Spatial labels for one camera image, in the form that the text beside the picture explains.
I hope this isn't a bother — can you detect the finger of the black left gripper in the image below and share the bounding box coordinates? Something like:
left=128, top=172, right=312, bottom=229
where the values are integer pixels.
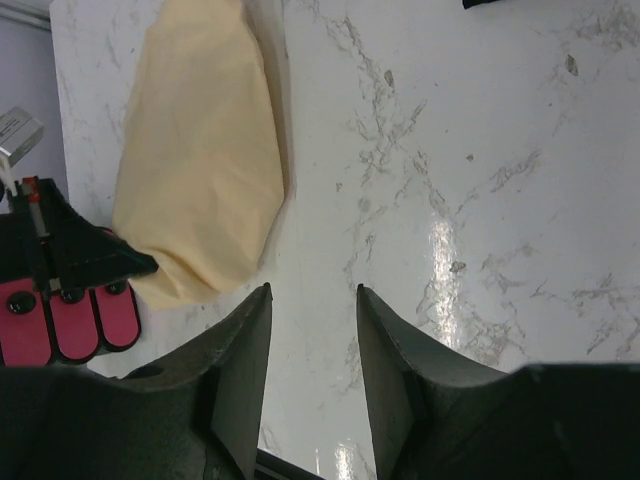
left=9, top=177, right=158, bottom=293

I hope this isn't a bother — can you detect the black pink drawer organizer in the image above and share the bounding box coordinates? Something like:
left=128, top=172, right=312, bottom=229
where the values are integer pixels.
left=1, top=227, right=142, bottom=367

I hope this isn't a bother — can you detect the aluminium frame post left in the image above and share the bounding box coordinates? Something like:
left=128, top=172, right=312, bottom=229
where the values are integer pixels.
left=1, top=0, right=51, bottom=32

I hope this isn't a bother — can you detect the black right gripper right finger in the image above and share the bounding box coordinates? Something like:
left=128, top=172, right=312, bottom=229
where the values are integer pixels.
left=356, top=286, right=639, bottom=479

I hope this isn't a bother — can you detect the yellow t shirt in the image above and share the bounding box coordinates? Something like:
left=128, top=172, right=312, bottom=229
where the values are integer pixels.
left=112, top=1, right=284, bottom=310

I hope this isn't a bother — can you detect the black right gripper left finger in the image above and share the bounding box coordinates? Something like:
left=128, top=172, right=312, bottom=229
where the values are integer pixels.
left=1, top=285, right=272, bottom=479

